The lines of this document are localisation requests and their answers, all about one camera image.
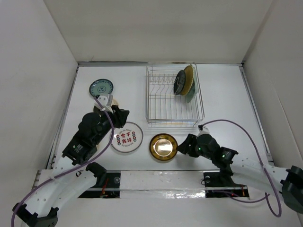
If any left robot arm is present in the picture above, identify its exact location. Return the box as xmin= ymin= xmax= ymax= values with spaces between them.
xmin=10 ymin=105 xmax=130 ymax=227

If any glossy black round plate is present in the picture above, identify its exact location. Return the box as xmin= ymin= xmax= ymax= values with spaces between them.
xmin=173 ymin=70 xmax=186 ymax=95

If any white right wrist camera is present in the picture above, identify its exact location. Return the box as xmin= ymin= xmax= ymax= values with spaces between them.
xmin=197 ymin=125 xmax=210 ymax=137

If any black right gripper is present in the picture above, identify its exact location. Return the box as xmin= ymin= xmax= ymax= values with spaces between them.
xmin=176 ymin=134 xmax=213 ymax=161

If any gold and black round plate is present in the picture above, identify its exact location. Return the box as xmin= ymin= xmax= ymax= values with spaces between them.
xmin=149 ymin=133 xmax=178 ymax=162

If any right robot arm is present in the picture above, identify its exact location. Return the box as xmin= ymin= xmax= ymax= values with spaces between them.
xmin=178 ymin=134 xmax=303 ymax=213

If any blue patterned round plate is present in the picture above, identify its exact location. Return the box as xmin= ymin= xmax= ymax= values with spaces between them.
xmin=89 ymin=79 xmax=114 ymax=97

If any round bamboo woven plate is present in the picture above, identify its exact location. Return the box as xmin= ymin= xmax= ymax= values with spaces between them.
xmin=180 ymin=65 xmax=194 ymax=96

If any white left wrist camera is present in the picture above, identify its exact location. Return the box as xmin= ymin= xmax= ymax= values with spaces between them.
xmin=94 ymin=94 xmax=113 ymax=113

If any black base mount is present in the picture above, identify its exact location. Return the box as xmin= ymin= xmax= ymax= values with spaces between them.
xmin=79 ymin=171 xmax=121 ymax=199
xmin=201 ymin=172 xmax=250 ymax=198

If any metal wire dish rack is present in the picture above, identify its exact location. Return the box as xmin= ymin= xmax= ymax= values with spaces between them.
xmin=145 ymin=63 xmax=205 ymax=127

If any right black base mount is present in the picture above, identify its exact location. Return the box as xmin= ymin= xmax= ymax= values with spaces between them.
xmin=201 ymin=172 xmax=250 ymax=198

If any beige round plate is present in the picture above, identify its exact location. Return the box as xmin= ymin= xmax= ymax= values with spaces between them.
xmin=93 ymin=98 xmax=119 ymax=114

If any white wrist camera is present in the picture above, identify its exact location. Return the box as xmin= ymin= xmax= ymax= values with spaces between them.
xmin=94 ymin=94 xmax=113 ymax=113
xmin=197 ymin=125 xmax=210 ymax=137

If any light green rectangular plate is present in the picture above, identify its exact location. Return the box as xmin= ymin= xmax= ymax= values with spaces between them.
xmin=185 ymin=79 xmax=196 ymax=103

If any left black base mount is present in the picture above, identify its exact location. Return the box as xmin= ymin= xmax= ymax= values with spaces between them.
xmin=79 ymin=171 xmax=121 ymax=199

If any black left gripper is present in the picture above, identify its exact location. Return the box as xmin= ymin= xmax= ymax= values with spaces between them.
xmin=94 ymin=105 xmax=129 ymax=145

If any white plate with red characters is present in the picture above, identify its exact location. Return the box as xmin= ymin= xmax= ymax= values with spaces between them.
xmin=111 ymin=122 xmax=143 ymax=153

